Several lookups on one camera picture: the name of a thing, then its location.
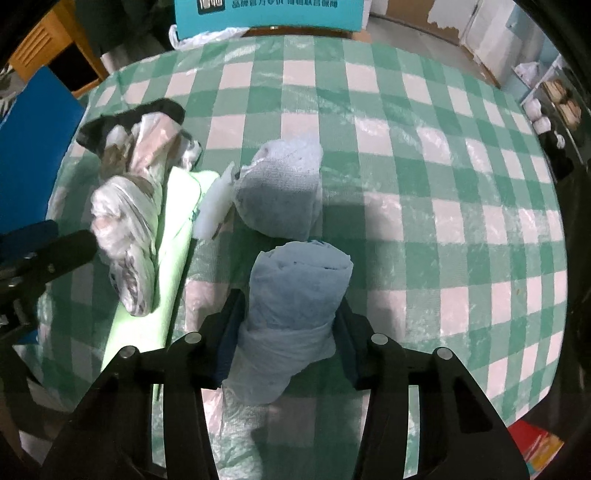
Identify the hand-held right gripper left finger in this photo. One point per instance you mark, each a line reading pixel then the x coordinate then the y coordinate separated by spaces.
pixel 229 344

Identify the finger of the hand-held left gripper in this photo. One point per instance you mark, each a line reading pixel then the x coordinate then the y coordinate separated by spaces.
pixel 64 256
pixel 25 237

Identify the white plastic bag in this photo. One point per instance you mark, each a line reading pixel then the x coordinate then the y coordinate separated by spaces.
pixel 203 38

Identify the shoe rack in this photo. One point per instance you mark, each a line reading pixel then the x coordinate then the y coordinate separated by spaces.
pixel 561 138

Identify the plastic patterned cloth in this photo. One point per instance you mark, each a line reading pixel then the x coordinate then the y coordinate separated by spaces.
pixel 127 221

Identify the plastic white cloth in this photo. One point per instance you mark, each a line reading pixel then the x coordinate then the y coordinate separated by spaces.
pixel 154 138

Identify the pale cloth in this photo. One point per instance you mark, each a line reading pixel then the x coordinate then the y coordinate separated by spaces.
pixel 178 221

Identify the red book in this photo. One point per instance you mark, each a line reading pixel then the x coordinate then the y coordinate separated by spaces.
pixel 535 450

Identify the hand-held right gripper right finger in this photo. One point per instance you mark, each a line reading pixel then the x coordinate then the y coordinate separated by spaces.
pixel 351 346

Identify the green checked tablecloth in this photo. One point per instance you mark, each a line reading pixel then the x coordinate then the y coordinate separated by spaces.
pixel 415 184

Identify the short towel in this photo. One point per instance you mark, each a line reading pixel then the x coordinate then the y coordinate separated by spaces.
pixel 281 189

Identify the blue cardboard box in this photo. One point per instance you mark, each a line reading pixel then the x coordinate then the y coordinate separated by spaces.
pixel 32 138

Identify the teal printed box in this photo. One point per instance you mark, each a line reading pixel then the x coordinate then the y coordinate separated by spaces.
pixel 277 14

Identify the white sneaker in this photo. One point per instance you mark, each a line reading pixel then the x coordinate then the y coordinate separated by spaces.
pixel 542 124
pixel 534 108

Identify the black sock bundle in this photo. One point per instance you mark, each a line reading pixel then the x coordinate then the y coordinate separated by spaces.
pixel 124 117

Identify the crumpled white bag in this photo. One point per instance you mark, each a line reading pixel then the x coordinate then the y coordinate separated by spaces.
pixel 526 73

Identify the grey sock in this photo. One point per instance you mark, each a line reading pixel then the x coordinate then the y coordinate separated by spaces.
pixel 295 286

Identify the wooden cabinet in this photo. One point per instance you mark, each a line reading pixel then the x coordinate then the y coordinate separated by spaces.
pixel 51 41

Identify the white plastic packet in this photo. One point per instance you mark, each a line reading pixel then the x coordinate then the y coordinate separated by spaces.
pixel 214 207

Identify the black shoe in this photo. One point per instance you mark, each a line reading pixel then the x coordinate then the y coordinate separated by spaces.
pixel 554 139

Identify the brown cardboard box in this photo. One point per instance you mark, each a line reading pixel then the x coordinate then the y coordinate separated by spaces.
pixel 304 33

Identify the beige sneaker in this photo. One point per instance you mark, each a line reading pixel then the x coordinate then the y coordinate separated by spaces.
pixel 557 91
pixel 569 111

